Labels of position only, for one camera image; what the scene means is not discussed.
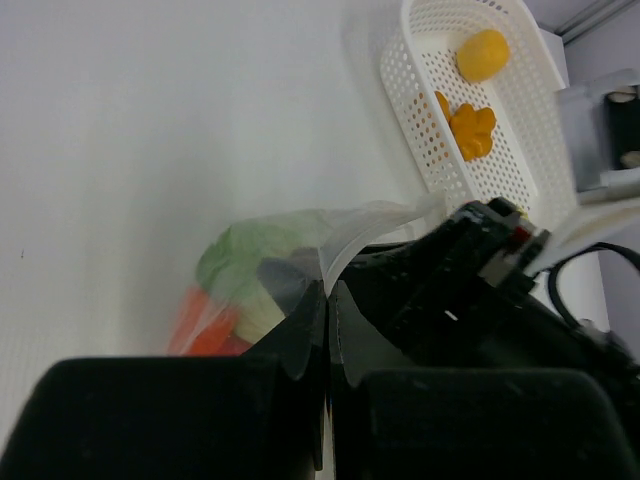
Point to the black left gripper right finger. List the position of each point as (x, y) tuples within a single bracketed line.
[(394, 420)]

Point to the green fake cabbage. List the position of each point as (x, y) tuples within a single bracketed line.
[(262, 267)]

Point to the fake carrot with green leaves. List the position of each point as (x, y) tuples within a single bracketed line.
[(203, 326)]

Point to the clear zip top bag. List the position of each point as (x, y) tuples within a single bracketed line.
[(355, 229)]

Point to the yellow fake lemon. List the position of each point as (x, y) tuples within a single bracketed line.
[(482, 56)]

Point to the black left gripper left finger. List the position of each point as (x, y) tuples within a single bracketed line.
[(255, 416)]

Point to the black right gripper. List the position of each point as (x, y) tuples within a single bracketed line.
[(461, 297)]

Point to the orange fake fruit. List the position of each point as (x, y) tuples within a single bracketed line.
[(472, 128)]

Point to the white perforated plastic basket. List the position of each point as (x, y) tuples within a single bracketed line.
[(528, 164)]

